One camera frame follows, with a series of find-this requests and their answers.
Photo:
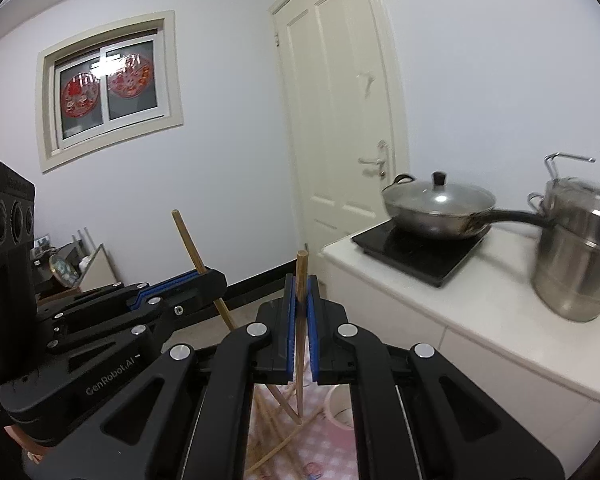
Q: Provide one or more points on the white framed window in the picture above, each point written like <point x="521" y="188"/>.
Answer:
<point x="130" y="110"/>

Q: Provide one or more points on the red paper window cutout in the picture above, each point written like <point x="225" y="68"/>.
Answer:
<point x="80" y="95"/>
<point x="127" y="77"/>

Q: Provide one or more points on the pink checkered tablecloth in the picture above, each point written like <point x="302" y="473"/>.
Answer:
<point x="325" y="455"/>

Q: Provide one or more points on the glass wok lid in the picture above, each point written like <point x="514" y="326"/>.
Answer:
<point x="440" y="200"/>

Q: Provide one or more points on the white counter cabinet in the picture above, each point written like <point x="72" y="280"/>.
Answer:
<point x="480" y="315"/>

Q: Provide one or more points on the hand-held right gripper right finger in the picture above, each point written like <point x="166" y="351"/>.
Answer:
<point x="314" y="340"/>

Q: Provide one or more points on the white door hook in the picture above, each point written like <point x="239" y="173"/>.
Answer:
<point x="366" y="82"/>

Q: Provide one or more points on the pink cup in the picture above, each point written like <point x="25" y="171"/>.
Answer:
<point x="336" y="412"/>

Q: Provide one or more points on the black induction cooker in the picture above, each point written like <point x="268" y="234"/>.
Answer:
<point x="420" y="255"/>

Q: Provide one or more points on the long wooden chopstick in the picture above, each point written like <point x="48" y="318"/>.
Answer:
<point x="187" y="240"/>
<point x="302" y="270"/>

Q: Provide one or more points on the bunch of wooden chopsticks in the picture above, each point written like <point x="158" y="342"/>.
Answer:
<point x="267" y="420"/>

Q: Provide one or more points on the round gold-framed clock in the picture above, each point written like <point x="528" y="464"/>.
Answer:
<point x="64" y="271"/>

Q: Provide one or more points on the stainless steel steamer pot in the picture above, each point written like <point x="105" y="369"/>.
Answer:
<point x="575" y="260"/>

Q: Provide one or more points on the leaning framed board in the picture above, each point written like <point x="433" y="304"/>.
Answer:
<point x="100" y="270"/>

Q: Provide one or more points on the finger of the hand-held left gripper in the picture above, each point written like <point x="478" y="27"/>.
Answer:
<point x="105" y="375"/>
<point x="180" y="290"/>

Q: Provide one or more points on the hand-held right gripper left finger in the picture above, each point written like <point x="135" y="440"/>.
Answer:
<point x="291" y="330"/>

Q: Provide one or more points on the cream panel door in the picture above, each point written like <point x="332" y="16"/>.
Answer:
<point x="330" y="110"/>

